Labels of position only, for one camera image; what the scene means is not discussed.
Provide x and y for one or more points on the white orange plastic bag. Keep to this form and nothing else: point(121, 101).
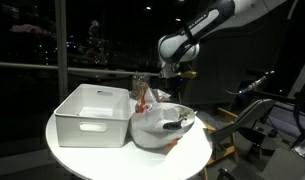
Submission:
point(146, 123)

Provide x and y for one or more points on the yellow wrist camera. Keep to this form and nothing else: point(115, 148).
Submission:
point(188, 74)

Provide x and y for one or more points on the wooden folding chair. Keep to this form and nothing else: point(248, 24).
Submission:
point(222, 133)

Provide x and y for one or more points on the black round object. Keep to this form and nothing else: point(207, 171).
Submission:
point(172, 125)

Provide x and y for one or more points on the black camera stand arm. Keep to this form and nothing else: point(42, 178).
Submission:
point(292, 101)

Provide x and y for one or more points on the clear bag of snacks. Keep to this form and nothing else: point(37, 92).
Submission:
point(140, 82)

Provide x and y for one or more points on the window handrail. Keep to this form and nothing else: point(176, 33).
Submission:
point(69, 69)

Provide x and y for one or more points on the window frame post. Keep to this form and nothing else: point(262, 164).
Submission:
point(60, 12)

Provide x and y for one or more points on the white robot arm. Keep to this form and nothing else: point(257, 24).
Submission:
point(183, 45)

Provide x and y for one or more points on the white plastic basket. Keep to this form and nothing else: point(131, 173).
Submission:
point(93, 116)

